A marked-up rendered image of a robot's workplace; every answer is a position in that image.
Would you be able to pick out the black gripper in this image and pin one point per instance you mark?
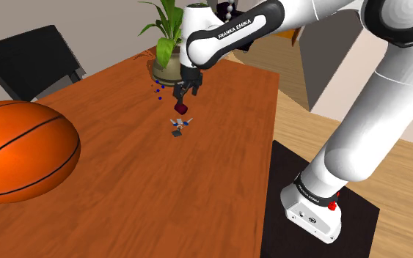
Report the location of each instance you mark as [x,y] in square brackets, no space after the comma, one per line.
[191,74]

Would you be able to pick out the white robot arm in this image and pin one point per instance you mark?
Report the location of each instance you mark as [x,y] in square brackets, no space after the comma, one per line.
[381,107]

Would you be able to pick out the dark red small cup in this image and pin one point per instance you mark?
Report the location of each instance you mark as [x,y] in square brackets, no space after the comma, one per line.
[180,108]

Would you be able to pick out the blue bead cluster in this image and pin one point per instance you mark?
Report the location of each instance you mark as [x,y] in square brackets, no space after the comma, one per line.
[159,91]

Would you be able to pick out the small blue white toy figure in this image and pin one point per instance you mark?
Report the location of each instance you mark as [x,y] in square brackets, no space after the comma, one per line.
[180,125]

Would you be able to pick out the green potted plant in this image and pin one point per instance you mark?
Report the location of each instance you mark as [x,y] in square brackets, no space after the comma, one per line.
[168,43]

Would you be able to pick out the brown wooden table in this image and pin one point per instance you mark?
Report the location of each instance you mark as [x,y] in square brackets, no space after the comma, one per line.
[127,185]

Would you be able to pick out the black chair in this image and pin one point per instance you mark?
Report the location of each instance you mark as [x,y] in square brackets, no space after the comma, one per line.
[27,60]

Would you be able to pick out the orange basketball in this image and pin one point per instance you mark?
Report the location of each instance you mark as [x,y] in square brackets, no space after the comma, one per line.
[20,153]

